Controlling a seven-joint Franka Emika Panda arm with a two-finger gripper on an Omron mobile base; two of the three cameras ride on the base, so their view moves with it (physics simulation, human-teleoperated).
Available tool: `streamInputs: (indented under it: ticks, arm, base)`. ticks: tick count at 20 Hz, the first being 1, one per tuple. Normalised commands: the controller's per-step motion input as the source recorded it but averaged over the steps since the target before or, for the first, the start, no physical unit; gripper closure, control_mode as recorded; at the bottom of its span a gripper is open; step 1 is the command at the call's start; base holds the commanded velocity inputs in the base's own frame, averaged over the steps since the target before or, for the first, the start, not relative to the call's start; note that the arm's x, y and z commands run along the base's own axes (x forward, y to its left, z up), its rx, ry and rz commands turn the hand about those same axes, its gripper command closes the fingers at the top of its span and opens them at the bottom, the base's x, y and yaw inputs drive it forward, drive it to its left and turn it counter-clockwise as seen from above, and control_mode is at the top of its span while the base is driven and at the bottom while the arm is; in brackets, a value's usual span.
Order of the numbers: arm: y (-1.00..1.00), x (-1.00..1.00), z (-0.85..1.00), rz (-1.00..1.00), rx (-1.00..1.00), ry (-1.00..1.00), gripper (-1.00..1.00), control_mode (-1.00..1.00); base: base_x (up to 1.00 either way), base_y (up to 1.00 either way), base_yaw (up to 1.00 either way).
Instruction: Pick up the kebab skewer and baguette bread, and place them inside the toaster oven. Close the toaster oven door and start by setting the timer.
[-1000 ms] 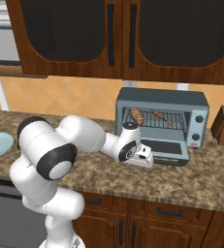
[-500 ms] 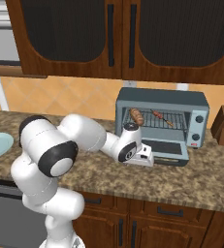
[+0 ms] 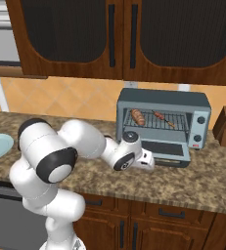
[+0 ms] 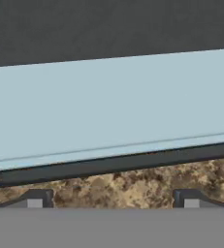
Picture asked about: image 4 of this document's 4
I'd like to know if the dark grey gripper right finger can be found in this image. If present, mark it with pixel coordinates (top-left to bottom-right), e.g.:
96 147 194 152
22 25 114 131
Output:
173 188 224 209

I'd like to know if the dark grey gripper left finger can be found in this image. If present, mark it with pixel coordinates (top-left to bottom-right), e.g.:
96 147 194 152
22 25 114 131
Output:
0 189 55 209

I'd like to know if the pale blue cupboard front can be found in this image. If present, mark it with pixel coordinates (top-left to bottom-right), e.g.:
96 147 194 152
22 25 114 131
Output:
0 47 224 173

